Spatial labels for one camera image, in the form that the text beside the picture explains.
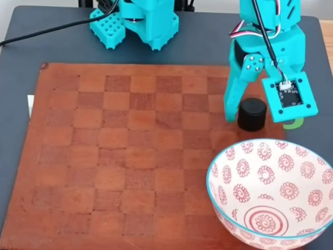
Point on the teal framed camera box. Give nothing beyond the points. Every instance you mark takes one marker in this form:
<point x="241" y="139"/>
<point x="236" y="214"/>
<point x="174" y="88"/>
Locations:
<point x="307" y="104"/>

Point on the black cylinder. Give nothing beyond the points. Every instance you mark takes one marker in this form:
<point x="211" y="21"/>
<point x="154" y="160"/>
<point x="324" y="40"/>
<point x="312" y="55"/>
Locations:
<point x="252" y="117"/>

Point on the white bowl with red flowers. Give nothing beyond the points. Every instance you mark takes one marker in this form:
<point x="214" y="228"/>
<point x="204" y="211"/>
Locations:
<point x="273" y="187"/>

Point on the brown leather chessboard mat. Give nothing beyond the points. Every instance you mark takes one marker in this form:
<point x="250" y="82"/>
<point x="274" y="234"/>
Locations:
<point x="130" y="156"/>

